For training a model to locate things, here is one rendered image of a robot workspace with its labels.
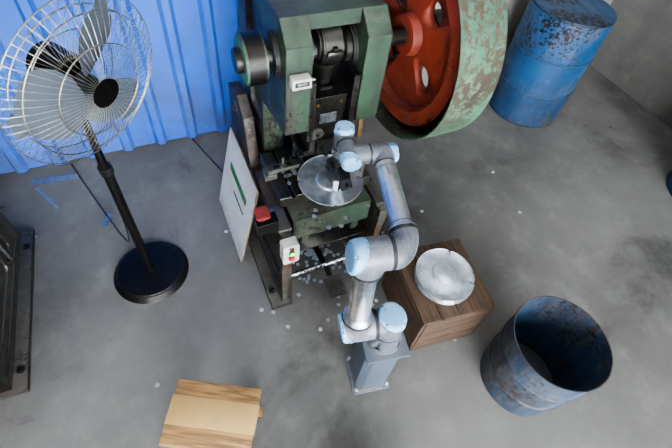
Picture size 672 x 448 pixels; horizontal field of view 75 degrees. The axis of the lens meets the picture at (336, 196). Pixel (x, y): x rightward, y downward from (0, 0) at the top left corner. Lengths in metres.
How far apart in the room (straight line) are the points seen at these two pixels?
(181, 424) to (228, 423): 0.18
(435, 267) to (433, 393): 0.62
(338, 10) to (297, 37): 0.17
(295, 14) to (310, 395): 1.68
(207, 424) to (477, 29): 1.70
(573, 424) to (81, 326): 2.47
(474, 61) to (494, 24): 0.12
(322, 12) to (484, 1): 0.51
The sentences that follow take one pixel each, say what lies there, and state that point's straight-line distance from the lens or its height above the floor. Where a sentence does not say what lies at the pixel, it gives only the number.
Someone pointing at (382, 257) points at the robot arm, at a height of 1.07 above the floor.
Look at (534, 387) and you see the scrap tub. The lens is 2.19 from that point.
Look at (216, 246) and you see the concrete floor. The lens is 2.67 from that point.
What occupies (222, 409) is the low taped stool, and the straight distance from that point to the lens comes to 1.96.
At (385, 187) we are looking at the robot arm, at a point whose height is 1.09.
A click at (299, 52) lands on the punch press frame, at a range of 1.50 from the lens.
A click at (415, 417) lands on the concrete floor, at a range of 2.36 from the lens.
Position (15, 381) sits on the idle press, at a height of 0.03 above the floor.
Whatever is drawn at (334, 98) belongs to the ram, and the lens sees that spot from 1.74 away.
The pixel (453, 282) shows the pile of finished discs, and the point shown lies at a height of 0.39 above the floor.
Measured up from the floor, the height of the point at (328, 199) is 0.78.
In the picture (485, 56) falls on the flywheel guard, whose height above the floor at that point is 1.47.
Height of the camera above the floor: 2.22
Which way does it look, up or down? 50 degrees down
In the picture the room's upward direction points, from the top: 9 degrees clockwise
